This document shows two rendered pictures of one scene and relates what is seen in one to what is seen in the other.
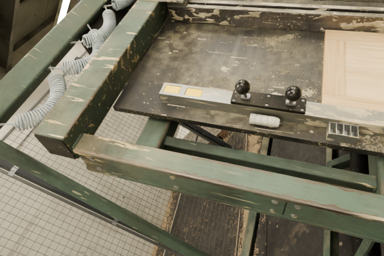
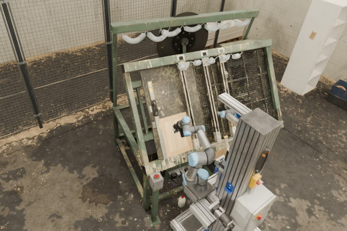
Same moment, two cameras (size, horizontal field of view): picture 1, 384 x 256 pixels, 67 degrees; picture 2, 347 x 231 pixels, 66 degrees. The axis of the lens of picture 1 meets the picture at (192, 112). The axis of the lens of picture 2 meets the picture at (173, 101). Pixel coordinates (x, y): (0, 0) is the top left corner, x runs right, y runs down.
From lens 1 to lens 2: 2.44 m
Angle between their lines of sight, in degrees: 26
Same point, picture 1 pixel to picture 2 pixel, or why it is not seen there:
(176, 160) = (132, 97)
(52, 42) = (155, 25)
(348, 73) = (171, 121)
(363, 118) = (158, 127)
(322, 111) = (157, 119)
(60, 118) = (129, 67)
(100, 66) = (147, 64)
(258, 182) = (135, 114)
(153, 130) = (138, 83)
